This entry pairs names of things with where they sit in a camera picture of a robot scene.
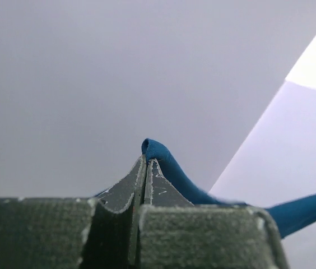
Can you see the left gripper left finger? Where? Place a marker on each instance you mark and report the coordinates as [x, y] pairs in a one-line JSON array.
[[74, 232]]

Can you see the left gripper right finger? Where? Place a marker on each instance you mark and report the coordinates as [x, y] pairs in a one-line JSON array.
[[177, 234]]

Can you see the blue t-shirt with print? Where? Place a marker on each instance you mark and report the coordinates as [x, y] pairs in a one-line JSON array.
[[290, 217]]

